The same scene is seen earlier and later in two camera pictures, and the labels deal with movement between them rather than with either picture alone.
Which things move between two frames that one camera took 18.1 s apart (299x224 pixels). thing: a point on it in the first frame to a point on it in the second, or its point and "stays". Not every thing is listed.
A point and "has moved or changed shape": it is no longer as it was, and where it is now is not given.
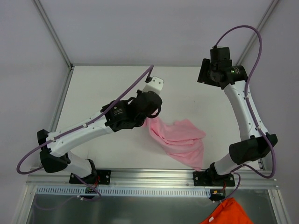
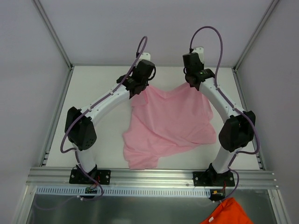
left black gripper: [145, 115] to [136, 91]
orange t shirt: [228, 211] stays
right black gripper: [203, 71] to [195, 83]
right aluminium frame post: [265, 18] stays
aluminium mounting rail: [151, 178] stays
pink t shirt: [182, 138] has moved or changed shape
